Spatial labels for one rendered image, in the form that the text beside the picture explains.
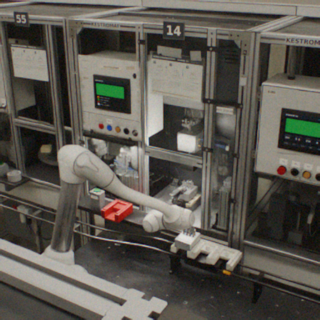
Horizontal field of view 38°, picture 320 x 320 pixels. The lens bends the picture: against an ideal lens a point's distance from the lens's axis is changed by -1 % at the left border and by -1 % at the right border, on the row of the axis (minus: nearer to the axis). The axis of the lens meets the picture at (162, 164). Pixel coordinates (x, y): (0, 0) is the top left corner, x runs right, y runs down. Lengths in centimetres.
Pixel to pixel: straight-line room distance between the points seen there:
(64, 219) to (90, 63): 92
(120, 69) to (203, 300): 133
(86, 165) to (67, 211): 33
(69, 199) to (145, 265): 71
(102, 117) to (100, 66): 30
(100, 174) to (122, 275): 77
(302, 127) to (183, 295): 109
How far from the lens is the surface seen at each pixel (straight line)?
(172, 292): 259
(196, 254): 256
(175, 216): 241
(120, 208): 282
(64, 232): 239
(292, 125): 223
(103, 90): 268
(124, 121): 267
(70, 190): 231
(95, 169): 214
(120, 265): 280
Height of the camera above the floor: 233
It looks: 24 degrees down
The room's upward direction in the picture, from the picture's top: straight up
